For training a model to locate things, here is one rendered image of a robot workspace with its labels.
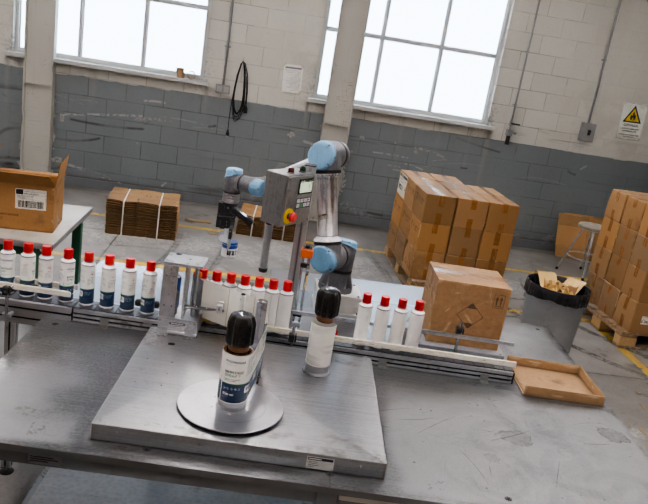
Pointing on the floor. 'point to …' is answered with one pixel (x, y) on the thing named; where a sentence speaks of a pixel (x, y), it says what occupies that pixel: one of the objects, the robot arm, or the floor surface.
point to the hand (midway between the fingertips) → (229, 245)
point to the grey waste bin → (553, 318)
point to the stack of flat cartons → (142, 213)
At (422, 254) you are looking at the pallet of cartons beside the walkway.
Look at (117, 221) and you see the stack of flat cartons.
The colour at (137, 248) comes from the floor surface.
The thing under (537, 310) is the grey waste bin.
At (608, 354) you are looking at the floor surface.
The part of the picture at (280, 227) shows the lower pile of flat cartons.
